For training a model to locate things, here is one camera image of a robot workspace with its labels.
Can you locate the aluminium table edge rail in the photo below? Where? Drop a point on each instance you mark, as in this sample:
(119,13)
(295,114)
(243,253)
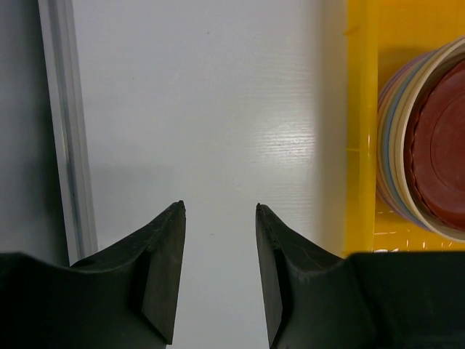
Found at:
(66,101)

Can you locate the blue plate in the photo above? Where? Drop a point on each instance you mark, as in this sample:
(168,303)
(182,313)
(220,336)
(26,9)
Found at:
(388,143)

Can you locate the tan plate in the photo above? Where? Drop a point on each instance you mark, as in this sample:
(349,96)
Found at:
(401,118)
(421,141)

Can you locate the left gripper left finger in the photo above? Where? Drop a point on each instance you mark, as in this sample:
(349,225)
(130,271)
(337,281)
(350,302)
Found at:
(124,296)

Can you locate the yellow plastic bin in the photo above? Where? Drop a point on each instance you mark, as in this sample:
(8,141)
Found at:
(382,36)

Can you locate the pink plate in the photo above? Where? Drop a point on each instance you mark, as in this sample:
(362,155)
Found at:
(381,190)

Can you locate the red plate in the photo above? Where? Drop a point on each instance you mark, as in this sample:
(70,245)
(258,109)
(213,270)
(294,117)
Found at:
(434,149)

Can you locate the tan plate front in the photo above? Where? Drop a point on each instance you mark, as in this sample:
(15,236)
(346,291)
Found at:
(401,118)

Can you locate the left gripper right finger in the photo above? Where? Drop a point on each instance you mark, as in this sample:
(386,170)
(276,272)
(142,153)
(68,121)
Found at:
(315,299)

